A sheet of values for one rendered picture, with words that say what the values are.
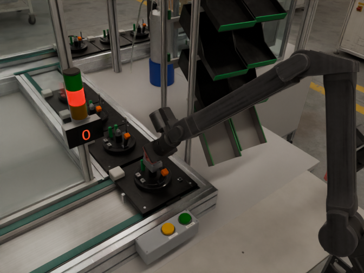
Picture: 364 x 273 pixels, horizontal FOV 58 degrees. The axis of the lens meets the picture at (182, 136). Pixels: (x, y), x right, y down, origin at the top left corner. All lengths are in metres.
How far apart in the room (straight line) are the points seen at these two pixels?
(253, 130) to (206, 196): 0.39
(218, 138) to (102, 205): 0.51
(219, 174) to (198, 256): 0.42
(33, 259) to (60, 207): 0.19
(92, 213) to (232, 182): 0.58
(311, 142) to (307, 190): 1.83
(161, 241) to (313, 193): 0.70
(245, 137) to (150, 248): 0.62
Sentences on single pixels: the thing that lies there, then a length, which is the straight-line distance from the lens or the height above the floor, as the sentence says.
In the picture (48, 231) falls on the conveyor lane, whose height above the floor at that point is 0.92.
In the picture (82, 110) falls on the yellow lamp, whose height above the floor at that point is 1.29.
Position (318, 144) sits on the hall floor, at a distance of 3.29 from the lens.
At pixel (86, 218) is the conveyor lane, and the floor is 0.92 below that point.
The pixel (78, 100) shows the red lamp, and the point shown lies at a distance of 1.03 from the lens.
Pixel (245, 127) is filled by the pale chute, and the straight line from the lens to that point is 1.40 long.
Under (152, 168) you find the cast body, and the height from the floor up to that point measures 1.06.
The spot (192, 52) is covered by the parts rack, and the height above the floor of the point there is 1.41.
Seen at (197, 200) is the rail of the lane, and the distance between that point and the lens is 1.19.
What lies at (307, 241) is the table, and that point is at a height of 0.86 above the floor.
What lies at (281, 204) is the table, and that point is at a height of 0.86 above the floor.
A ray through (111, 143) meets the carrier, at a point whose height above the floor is 0.99.
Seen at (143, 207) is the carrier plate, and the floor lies 0.97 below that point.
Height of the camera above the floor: 1.84
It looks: 37 degrees down
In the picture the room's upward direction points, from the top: 2 degrees clockwise
